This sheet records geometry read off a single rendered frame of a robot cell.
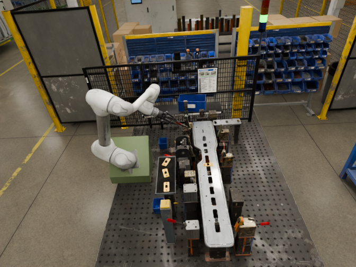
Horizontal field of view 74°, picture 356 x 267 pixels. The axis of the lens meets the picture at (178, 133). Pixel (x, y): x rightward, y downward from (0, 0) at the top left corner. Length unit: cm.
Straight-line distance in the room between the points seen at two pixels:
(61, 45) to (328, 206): 411
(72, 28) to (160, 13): 493
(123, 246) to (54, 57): 302
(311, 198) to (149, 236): 207
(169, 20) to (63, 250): 714
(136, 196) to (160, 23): 692
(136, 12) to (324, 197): 725
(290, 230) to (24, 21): 402
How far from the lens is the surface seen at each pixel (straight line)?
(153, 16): 849
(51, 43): 409
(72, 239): 312
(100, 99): 172
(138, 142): 233
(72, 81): 423
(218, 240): 166
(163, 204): 161
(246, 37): 268
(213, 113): 259
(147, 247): 200
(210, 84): 275
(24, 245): 336
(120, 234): 211
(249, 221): 168
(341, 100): 480
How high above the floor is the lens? 245
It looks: 37 degrees down
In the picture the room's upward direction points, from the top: 5 degrees counter-clockwise
